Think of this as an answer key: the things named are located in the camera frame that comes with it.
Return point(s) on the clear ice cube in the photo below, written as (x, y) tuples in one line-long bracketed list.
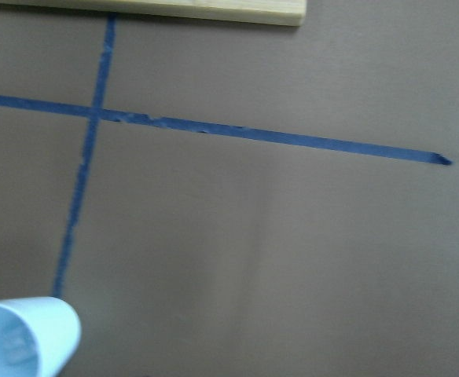
[(18, 345)]

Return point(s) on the light blue plastic cup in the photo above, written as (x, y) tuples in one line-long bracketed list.
[(54, 325)]

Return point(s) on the bamboo cutting board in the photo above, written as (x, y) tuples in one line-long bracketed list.
[(283, 13)]

